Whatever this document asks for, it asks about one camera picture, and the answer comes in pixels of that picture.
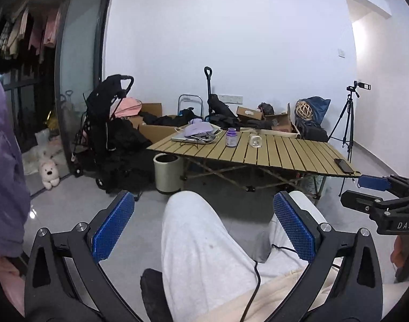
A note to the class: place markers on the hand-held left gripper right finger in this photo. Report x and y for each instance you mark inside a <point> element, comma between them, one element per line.
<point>295,231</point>

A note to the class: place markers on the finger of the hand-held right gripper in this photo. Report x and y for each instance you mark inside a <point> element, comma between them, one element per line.
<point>362,202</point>
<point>373,182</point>

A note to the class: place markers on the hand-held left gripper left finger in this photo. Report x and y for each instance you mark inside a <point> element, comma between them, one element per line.
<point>112,228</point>

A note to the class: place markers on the person's right hand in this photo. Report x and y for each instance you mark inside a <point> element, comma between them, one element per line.
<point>398,253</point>

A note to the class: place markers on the black phone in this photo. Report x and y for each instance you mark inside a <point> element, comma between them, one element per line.
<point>343,165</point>

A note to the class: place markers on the cream top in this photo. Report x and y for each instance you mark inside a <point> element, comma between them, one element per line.
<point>284,295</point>

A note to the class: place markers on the black tripod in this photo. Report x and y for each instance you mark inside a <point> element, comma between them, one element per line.
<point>349,114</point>

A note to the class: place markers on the white round waste bin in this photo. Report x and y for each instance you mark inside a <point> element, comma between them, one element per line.
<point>167,174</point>

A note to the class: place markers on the wooden slat folding table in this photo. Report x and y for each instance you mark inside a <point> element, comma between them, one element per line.
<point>284,154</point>

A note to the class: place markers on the black seat cushion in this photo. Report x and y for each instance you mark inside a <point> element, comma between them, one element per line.
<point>152,295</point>

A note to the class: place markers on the black backpack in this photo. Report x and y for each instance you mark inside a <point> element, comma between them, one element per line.
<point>311,133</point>

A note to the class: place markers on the white plush toy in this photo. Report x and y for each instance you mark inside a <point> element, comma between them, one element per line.
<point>49,174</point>

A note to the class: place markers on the person's white pants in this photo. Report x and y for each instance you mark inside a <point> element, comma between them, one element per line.
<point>197,241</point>

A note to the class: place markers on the blue bag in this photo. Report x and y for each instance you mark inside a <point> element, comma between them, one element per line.
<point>321,107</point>

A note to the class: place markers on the clear glass jar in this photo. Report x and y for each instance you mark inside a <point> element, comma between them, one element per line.
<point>255,142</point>

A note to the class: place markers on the beige rolled mat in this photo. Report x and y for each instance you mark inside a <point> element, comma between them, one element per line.
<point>281,134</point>

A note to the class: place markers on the woven rattan ball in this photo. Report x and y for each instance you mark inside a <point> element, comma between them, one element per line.
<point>303,110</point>

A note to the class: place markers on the large cardboard box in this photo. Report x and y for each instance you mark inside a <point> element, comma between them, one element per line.
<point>154,133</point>

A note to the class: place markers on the open cardboard box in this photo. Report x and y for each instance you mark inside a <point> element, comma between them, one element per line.
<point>282,124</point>

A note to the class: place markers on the purple jar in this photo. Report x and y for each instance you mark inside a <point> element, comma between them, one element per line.
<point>232,139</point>

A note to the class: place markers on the black stroller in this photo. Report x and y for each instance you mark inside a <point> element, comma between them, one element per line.
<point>103,114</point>

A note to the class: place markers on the grey laptop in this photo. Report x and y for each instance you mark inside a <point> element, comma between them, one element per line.
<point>182,138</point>

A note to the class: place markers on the purple padded jacket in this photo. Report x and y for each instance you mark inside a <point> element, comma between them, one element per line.
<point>6,174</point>

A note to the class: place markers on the pile of black clothes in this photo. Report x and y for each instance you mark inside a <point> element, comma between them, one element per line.
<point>159,119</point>

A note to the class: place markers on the pink stroller canopy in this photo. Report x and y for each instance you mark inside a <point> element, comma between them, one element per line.
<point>130,107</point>

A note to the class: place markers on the small cardboard box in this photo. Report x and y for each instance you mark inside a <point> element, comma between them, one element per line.
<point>248,113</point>

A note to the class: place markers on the light purple cloth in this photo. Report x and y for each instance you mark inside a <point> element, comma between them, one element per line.
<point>199,128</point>

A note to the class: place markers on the black folded cart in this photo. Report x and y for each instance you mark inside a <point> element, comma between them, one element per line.
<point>217,105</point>

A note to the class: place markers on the grey folding chair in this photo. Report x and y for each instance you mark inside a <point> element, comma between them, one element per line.
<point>190,97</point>

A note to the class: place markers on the sliding glass door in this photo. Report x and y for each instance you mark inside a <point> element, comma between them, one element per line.
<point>78,67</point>

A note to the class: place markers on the row of hanging clothes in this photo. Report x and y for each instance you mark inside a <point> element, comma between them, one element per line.
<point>30,30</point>

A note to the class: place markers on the black camera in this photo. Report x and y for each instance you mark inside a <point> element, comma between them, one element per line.
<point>363,86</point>

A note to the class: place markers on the white wall switch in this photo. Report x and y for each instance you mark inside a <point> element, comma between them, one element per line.
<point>341,53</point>

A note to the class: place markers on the white wall outlet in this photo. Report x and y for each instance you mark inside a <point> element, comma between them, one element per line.
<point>233,99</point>

